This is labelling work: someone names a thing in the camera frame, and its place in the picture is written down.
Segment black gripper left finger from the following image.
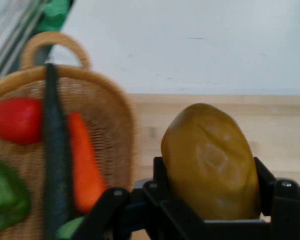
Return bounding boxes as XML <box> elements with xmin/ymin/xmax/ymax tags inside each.
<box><xmin>72</xmin><ymin>156</ymin><xmax>206</xmax><ymax>240</ymax></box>

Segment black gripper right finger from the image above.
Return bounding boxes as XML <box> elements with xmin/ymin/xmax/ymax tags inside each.
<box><xmin>253</xmin><ymin>156</ymin><xmax>300</xmax><ymax>240</ymax></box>

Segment yellow-brown toy potato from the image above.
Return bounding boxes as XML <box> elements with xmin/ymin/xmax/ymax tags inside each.
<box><xmin>160</xmin><ymin>102</ymin><xmax>261</xmax><ymax>221</ymax></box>

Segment orange toy carrot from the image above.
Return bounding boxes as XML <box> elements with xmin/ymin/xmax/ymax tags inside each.
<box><xmin>67</xmin><ymin>111</ymin><xmax>108</xmax><ymax>214</ymax></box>

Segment light wooden cutting board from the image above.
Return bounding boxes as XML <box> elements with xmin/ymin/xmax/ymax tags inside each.
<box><xmin>127</xmin><ymin>93</ymin><xmax>300</xmax><ymax>223</ymax></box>

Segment dark green toy cucumber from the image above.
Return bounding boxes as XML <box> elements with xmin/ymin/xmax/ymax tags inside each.
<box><xmin>42</xmin><ymin>63</ymin><xmax>75</xmax><ymax>240</ymax></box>

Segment green toy bell pepper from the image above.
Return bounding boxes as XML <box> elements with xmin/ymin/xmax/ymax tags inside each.
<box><xmin>0</xmin><ymin>159</ymin><xmax>32</xmax><ymax>233</ymax></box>

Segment red toy tomato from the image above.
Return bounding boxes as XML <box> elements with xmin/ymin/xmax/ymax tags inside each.
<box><xmin>0</xmin><ymin>96</ymin><xmax>45</xmax><ymax>146</ymax></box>

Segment clear striped plastic panel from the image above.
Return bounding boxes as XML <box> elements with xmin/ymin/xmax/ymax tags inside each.
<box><xmin>0</xmin><ymin>0</ymin><xmax>52</xmax><ymax>82</ymax></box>

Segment woven wicker basket with handle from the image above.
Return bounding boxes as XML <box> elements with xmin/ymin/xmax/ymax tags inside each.
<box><xmin>0</xmin><ymin>31</ymin><xmax>138</xmax><ymax>240</ymax></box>

